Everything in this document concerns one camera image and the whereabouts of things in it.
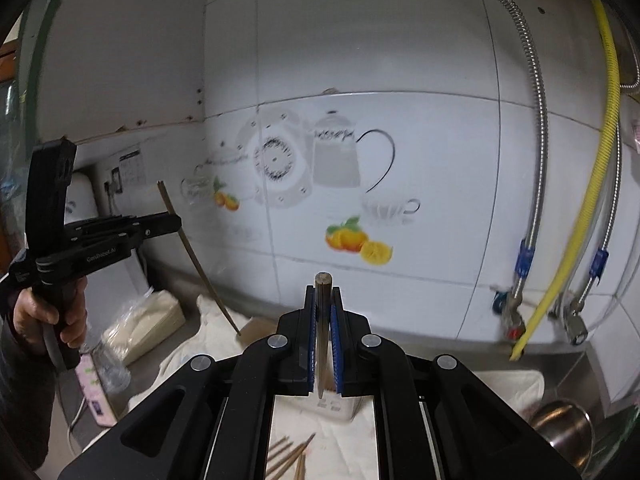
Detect smartphone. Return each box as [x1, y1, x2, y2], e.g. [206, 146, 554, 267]
[75, 352, 119, 428]

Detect person's left forearm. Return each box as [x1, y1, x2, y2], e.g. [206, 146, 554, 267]
[0, 332, 58, 468]

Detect person's left hand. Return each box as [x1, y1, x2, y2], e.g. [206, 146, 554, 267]
[12, 279, 89, 348]

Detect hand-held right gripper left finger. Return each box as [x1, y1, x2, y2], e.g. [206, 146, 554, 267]
[57, 283, 320, 480]

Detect green window frame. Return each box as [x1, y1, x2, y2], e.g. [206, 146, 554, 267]
[17, 0, 81, 131]

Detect white cable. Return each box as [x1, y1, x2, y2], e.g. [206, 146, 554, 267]
[66, 400, 101, 448]

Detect stainless steel pot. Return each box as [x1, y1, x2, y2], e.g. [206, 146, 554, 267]
[530, 399, 596, 472]

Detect clear glass jar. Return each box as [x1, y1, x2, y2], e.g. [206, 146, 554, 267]
[82, 337, 132, 394]

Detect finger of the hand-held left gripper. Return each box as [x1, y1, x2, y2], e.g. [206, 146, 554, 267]
[74, 223, 183, 252]
[67, 212, 182, 235]

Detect metal angle valve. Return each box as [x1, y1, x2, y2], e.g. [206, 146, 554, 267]
[561, 300, 589, 347]

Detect paper wall notice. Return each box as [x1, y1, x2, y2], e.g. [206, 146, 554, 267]
[120, 147, 146, 189]

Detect brass valve with red handle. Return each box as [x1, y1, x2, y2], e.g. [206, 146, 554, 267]
[491, 285, 529, 345]

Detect braided metal hose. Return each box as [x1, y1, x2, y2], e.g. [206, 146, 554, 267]
[565, 95, 626, 318]
[460, 0, 549, 311]

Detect plastic bag of beige sheets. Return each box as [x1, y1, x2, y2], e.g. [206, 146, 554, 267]
[102, 287, 187, 367]

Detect yellow gas hose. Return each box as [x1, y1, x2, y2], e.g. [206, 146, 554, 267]
[509, 0, 623, 362]

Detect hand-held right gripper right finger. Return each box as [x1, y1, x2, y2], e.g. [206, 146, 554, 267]
[327, 284, 596, 480]

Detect white quilted printed cloth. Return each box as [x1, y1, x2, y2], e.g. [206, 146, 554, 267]
[127, 294, 546, 480]

